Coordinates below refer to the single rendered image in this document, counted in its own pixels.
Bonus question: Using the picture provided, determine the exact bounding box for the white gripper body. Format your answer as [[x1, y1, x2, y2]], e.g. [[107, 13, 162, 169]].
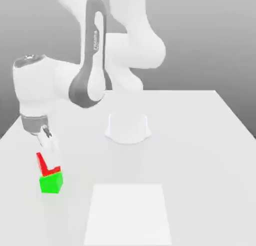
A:
[[40, 136, 62, 170]]

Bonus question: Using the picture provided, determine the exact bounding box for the small red cube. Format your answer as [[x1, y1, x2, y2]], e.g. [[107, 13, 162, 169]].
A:
[[36, 152, 61, 177]]

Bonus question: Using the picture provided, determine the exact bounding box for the small green cube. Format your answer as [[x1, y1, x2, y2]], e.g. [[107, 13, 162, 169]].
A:
[[39, 171, 64, 195]]

